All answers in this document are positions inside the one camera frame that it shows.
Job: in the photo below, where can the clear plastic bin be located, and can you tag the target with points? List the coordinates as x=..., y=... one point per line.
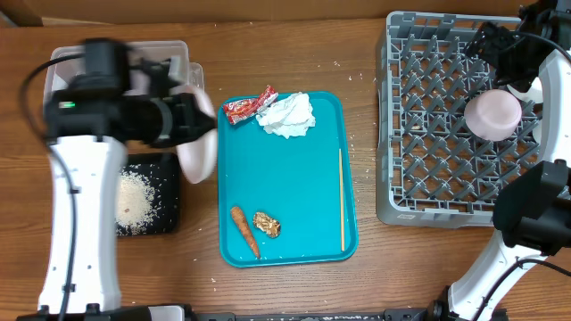
x=104, y=99

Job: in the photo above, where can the white napkin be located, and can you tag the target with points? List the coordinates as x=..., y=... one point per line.
x=289, y=117

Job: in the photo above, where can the wooden chopstick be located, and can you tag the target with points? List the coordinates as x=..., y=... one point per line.
x=341, y=198

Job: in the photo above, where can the orange carrot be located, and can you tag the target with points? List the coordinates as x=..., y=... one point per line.
x=242, y=224

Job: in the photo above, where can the teal serving tray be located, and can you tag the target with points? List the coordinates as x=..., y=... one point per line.
x=295, y=181

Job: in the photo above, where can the pink bowl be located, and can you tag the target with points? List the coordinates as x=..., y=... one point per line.
x=493, y=115

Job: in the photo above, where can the pile of rice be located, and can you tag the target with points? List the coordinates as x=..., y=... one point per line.
x=135, y=210

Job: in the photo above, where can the brown walnut food scrap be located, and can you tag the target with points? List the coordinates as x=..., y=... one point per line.
x=270, y=226

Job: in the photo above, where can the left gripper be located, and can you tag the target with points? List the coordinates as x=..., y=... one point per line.
x=192, y=111

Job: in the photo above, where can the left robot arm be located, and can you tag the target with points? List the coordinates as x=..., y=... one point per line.
x=82, y=279

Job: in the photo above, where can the pink round plate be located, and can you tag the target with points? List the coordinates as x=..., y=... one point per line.
x=198, y=157

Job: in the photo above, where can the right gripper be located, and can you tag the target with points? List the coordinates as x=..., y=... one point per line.
x=495, y=40

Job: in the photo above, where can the grey dishwasher rack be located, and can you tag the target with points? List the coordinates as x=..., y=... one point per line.
x=431, y=169

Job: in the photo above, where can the white cup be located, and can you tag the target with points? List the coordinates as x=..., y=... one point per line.
x=537, y=132
x=534, y=93

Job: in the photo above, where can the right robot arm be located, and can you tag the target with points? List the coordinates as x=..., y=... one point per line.
x=531, y=220

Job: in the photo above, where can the black tray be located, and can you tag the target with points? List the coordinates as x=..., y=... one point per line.
x=162, y=168

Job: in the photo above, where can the red snack wrapper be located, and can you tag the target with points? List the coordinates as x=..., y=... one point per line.
x=240, y=110

